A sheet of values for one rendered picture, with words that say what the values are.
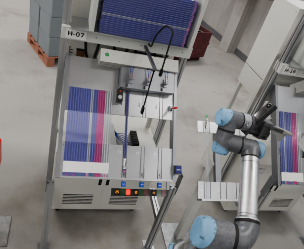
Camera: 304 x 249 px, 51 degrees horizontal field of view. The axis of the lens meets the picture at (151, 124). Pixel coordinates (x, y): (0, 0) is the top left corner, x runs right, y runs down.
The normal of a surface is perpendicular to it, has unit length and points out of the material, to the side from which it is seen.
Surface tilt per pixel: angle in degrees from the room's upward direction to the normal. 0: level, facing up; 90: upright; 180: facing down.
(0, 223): 0
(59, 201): 90
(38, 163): 0
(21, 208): 0
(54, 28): 90
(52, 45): 90
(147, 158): 43
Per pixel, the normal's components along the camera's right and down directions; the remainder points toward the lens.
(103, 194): 0.19, 0.60
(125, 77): 0.32, -0.18
